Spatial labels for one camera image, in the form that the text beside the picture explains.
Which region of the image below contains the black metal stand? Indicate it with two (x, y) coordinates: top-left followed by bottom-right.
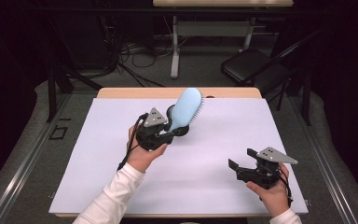
(45, 18), (105, 123)
(236, 29), (323, 127)

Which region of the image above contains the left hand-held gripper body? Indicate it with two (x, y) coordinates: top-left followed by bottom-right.
(135, 106), (175, 152)

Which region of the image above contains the white-legged desk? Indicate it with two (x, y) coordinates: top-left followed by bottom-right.
(152, 0), (295, 79)

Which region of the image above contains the bundle of floor cables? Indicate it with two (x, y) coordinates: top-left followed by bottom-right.
(103, 15), (187, 88)

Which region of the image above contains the black mesh cup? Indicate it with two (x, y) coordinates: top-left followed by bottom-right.
(166, 104), (191, 138)

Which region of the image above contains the person's right hand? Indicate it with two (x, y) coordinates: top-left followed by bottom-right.
(245, 162), (293, 217)

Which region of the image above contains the person's left hand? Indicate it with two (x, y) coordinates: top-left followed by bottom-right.
(126, 125), (169, 174)

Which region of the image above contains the black folding chair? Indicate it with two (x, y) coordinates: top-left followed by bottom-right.
(219, 48), (293, 97)

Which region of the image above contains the left hand-held gripper cable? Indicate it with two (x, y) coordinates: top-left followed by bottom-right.
(117, 112), (150, 172)

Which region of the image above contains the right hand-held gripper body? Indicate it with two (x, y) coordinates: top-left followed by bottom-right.
(236, 147), (299, 190)

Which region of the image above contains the hand-held gripper cable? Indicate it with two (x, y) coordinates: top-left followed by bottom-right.
(117, 112), (150, 172)
(276, 169), (294, 208)

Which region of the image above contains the metal floor rail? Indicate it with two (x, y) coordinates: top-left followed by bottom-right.
(0, 92), (74, 224)
(287, 96), (358, 224)

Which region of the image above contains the right hand-held gripper cable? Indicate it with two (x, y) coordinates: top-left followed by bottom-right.
(276, 169), (294, 208)

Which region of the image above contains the light blue hairbrush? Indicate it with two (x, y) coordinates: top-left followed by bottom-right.
(167, 87), (205, 133)

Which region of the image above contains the white table mat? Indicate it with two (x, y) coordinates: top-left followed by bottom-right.
(48, 97), (310, 216)

